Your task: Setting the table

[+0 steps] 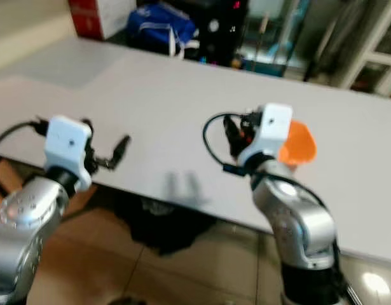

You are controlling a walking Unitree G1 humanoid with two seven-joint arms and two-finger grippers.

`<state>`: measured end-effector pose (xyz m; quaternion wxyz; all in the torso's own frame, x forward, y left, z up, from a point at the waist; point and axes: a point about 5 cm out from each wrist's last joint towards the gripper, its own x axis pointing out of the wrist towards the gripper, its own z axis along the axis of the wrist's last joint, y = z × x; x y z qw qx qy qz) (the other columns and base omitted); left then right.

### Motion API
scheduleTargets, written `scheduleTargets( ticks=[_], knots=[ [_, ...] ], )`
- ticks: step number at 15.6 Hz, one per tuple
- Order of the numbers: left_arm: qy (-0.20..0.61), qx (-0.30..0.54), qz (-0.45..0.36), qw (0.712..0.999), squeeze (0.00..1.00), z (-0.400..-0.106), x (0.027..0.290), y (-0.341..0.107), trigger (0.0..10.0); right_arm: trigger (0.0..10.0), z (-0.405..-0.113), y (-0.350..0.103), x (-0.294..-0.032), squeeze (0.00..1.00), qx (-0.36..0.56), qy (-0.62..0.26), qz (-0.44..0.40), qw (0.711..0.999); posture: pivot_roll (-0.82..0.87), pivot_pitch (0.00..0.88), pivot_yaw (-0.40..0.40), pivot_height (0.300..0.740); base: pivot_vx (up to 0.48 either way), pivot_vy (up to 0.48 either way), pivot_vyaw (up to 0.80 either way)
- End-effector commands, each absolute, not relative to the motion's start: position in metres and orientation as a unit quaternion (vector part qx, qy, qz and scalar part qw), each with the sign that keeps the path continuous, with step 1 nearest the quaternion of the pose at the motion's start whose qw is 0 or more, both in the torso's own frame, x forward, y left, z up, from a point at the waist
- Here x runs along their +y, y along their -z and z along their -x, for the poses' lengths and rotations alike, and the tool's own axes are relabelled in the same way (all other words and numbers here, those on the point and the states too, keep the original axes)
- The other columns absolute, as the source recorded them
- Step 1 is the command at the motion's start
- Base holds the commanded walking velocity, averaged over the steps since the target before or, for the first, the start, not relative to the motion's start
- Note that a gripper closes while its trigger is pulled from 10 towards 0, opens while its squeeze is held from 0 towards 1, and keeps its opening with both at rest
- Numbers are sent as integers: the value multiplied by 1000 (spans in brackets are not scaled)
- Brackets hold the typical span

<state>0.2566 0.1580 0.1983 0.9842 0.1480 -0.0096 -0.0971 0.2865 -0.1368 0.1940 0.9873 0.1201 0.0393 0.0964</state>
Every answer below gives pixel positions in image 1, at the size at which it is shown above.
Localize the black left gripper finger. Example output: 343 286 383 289
111 134 132 170

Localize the orange plastic plate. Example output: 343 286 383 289
277 120 317 168

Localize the black bag under table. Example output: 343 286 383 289
124 205 223 256

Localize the black appliance with lights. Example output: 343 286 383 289
195 0 250 68

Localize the blue bag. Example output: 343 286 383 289
126 1 201 59

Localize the red and white cardboard box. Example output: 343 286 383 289
67 0 138 41

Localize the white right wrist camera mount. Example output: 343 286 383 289
238 103 293 168

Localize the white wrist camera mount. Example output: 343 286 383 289
238 103 293 168
44 115 93 191

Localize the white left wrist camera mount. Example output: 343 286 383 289
44 115 93 191

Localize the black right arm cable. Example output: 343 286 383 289
202 112 250 174

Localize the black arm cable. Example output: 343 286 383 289
0 118 50 151
202 112 250 174

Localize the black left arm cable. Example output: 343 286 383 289
0 118 50 151

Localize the white door frame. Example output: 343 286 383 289
334 0 391 100

